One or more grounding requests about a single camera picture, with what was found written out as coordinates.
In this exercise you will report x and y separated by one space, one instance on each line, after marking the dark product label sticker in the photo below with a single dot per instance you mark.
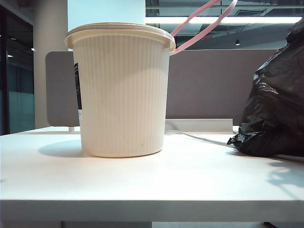
78 90

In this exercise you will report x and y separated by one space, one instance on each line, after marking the white round column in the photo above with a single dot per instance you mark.
50 28

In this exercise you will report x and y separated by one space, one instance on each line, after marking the red ceiling sign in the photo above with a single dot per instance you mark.
207 38

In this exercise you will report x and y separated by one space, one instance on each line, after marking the grey rounded desk divider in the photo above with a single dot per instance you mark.
59 95

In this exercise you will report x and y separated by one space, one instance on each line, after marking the long ceiling light strip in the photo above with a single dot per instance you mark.
249 19

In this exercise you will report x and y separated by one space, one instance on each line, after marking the brown partition panel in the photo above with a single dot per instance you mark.
213 83

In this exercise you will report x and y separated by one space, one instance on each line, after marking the white divider support leg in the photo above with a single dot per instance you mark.
71 129

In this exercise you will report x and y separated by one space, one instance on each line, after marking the black garbage bag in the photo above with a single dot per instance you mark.
278 107

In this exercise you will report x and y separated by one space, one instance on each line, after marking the white ribbed trash can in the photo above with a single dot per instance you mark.
123 95

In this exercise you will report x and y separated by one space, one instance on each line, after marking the ceiling air vent grille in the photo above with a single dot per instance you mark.
250 12

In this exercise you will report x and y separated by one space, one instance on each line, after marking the black ceiling spot lamp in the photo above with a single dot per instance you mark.
237 42

